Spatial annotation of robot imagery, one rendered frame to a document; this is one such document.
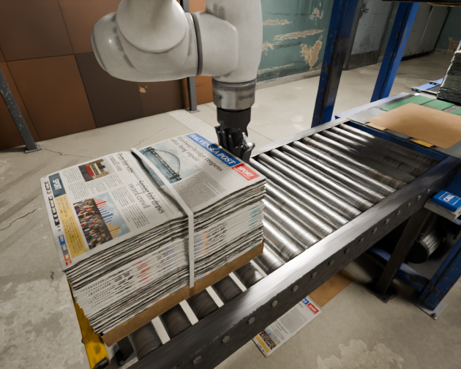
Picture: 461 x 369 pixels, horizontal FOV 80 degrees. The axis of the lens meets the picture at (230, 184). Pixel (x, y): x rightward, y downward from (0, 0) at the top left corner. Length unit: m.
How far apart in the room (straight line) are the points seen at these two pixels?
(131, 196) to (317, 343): 1.21
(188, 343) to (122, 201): 0.29
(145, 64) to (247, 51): 0.18
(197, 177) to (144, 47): 0.25
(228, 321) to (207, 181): 0.28
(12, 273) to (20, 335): 0.44
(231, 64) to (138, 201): 0.29
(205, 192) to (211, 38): 0.26
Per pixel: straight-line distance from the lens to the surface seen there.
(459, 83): 2.13
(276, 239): 0.75
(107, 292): 0.52
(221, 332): 0.60
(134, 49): 0.48
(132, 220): 0.48
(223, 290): 0.65
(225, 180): 0.53
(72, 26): 3.43
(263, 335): 1.49
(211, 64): 0.53
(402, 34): 2.09
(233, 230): 0.57
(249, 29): 0.53
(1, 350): 1.79
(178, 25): 0.48
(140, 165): 0.62
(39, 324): 1.78
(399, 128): 1.55
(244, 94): 0.56
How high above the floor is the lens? 1.34
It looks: 35 degrees down
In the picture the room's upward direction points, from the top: straight up
